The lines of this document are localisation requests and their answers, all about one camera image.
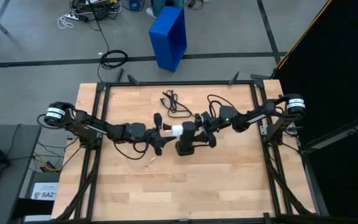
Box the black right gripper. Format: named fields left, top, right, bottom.
left=196, top=111, right=222, bottom=149

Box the black power tower cable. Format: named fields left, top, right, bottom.
left=159, top=89, right=203, bottom=123

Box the person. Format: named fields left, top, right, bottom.
left=145, top=0, right=185, bottom=19

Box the black backdrop curtain yellow edge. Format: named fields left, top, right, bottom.
left=272, top=0, right=358, bottom=218

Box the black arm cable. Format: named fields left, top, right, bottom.
left=112, top=139, right=151, bottom=161
left=206, top=94, right=239, bottom=119

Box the yellow cable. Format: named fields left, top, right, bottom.
left=38, top=154, right=62, bottom=174

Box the black cylindrical power tower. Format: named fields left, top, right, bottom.
left=175, top=120, right=198, bottom=157

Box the dark grey side desk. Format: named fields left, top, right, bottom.
left=0, top=124, right=42, bottom=224

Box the dark box white SA2 label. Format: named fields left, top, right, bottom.
left=19, top=170, right=60, bottom=220

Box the white power strip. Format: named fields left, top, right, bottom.
left=64, top=11, right=89, bottom=22

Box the white floor cable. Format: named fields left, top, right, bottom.
left=57, top=14, right=75, bottom=30

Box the coiled black floor cable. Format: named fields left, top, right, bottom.
left=87, top=0, right=129, bottom=83

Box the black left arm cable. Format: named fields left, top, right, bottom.
left=112, top=139, right=151, bottom=161

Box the black aluminium table frame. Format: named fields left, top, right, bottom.
left=53, top=68, right=318, bottom=224

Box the white USB charger block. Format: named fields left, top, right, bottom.
left=170, top=124, right=184, bottom=137

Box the blue cable reel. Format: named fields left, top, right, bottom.
left=128, top=0, right=142, bottom=12

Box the black electronics pile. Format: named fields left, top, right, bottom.
left=69, top=0, right=123, bottom=22

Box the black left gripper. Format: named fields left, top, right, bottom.
left=146, top=111, right=178, bottom=157

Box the blue plastic bin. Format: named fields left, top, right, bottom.
left=149, top=6, right=188, bottom=73

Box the black power adapter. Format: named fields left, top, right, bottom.
left=185, top=0, right=205, bottom=9

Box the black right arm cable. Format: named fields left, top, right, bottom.
left=206, top=94, right=239, bottom=119

